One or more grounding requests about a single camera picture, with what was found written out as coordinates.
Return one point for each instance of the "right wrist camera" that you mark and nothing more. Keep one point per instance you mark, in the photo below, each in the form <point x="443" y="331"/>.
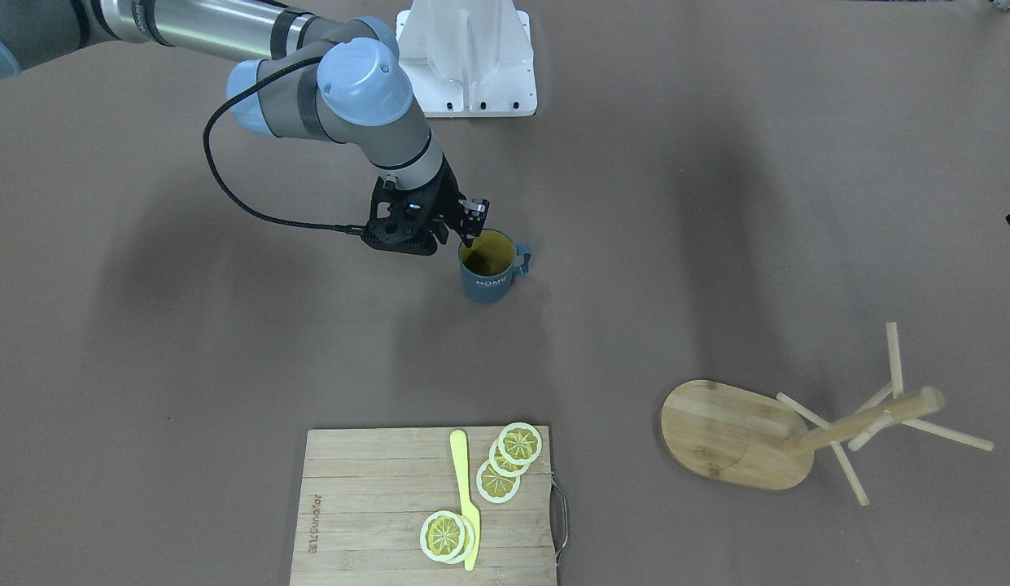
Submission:
<point x="386" y="228"/>

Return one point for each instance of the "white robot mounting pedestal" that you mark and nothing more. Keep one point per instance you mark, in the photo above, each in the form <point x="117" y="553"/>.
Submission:
<point x="469" y="59"/>

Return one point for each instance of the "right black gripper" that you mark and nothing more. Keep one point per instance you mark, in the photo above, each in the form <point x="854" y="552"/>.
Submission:
<point x="445" y="201"/>

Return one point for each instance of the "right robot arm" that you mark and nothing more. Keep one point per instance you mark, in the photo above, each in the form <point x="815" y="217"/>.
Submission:
<point x="295" y="75"/>

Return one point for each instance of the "yellow plastic knife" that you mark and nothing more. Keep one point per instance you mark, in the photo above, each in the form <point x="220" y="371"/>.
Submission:
<point x="459" y="451"/>

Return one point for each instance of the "blue mug yellow inside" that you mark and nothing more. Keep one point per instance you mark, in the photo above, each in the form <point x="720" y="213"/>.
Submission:
<point x="490" y="265"/>

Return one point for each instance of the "wooden mug rack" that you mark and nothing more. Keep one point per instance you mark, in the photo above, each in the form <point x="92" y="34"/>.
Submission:
<point x="734" y="435"/>

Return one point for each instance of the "bamboo cutting board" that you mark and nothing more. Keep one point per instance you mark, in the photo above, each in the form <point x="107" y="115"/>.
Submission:
<point x="365" y="494"/>

